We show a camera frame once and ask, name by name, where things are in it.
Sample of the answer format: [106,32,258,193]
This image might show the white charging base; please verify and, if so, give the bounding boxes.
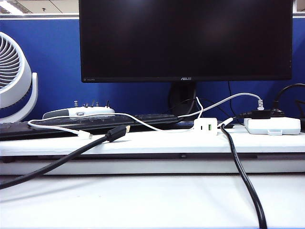
[193,117,219,136]

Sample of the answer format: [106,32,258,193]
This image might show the white Type-C charging cable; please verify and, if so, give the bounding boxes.
[27,96,204,139]

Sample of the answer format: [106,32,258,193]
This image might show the white desk riser shelf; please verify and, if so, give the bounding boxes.
[0,128,305,176]

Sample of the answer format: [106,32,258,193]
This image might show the black monitor stand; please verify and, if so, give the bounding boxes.
[168,82,198,117]

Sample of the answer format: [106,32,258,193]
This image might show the dark blue flat pad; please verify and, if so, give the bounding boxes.
[178,120,235,129]

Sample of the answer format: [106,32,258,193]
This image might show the black keyboard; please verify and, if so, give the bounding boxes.
[0,114,184,141]

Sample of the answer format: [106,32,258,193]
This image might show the black ASUS monitor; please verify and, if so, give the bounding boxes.
[78,0,293,83]

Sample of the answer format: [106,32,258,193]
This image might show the black plug adapter block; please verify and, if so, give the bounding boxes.
[233,109,272,120]

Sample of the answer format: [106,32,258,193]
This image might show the white desk fan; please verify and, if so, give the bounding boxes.
[0,31,39,124]

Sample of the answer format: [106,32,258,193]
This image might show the white power strip box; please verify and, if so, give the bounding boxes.
[243,116,301,135]

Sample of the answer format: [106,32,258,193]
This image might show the thin black curved cable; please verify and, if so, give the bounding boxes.
[164,97,232,117]

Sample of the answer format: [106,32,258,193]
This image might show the black HDMI cable gold plug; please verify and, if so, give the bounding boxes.
[0,124,131,190]

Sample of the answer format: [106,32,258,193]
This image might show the white cable connector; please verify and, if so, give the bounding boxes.
[217,117,235,127]

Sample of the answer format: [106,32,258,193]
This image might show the thin black monitor cable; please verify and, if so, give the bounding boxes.
[228,81,235,117]

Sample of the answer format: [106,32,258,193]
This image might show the thick black power cable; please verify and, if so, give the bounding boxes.
[220,123,268,229]

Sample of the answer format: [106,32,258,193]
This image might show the white ethernet cable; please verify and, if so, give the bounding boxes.
[177,92,265,119]

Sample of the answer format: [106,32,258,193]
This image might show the black looped power cable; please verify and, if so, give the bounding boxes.
[272,83,305,117]

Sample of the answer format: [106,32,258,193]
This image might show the black angled cable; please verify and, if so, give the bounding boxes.
[295,99,305,113]

